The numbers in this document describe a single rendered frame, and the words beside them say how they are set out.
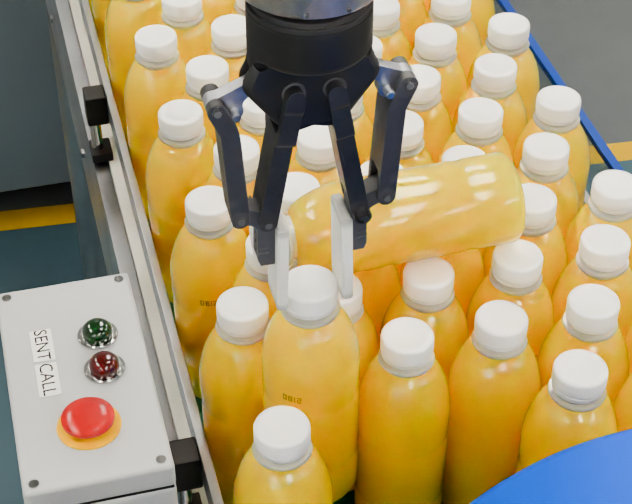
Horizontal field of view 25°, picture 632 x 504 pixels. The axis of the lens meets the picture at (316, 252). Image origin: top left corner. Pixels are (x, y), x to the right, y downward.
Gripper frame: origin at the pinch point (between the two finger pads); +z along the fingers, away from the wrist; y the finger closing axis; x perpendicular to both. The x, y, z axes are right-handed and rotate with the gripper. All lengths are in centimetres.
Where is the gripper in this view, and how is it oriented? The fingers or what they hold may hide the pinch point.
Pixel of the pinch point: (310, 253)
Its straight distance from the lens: 97.3
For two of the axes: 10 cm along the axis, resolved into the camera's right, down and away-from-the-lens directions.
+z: 0.0, 7.6, 6.6
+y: 9.7, -1.6, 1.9
